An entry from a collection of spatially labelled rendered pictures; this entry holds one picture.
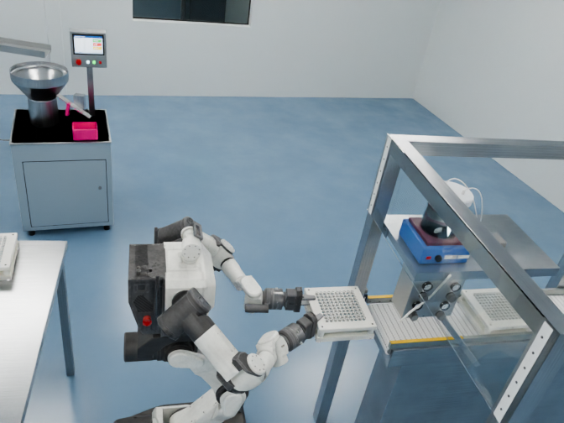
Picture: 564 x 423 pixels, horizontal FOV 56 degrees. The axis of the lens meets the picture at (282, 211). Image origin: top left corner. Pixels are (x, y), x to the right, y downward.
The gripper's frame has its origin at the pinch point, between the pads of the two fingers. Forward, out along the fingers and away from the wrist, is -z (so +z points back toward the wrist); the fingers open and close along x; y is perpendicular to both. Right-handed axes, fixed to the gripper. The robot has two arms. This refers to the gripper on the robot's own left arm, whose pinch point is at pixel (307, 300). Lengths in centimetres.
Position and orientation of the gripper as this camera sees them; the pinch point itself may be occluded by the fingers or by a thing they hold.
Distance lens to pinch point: 225.4
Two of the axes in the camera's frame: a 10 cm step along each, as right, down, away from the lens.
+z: -9.9, -0.6, -1.2
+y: 0.7, 5.5, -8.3
